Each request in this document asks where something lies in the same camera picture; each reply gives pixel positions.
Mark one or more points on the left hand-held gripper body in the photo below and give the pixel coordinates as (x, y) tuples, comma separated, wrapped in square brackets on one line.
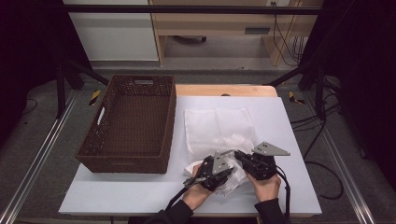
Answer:
[(219, 165)]

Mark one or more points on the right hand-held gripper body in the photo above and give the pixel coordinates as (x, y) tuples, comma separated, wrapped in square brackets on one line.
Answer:
[(261, 166)]

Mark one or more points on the white cloth garment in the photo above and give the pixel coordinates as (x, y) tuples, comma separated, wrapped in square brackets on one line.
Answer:
[(193, 169)]

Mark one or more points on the brown wicker basket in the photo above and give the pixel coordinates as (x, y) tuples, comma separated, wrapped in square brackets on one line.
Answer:
[(134, 124)]

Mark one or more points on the person's right hand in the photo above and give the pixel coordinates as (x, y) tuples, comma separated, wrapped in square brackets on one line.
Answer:
[(266, 189)]

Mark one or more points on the person's left hand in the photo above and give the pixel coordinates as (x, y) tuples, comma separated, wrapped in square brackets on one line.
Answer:
[(194, 196)]

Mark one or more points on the light wooden table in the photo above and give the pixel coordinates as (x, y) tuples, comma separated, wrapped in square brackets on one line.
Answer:
[(202, 90)]

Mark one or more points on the yellow black tape marker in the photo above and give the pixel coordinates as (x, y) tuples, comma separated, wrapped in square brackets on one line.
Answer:
[(292, 97), (95, 97)]

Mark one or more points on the black metal stand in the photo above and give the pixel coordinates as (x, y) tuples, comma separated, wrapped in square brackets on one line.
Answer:
[(60, 93), (320, 93)]

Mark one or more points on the wooden desk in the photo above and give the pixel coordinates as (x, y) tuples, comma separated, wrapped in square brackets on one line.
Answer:
[(211, 23)]

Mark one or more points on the black curtain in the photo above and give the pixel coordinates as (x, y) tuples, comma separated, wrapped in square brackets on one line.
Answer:
[(31, 46), (367, 62)]

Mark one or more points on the black horizontal bar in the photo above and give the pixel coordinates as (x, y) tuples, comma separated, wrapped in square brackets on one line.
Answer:
[(186, 9)]

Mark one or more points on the white cabinet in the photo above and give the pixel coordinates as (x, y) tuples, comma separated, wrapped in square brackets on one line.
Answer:
[(115, 37)]

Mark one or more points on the aluminium floor rail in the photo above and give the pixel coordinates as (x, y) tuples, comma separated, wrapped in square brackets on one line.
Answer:
[(37, 155), (342, 174)]

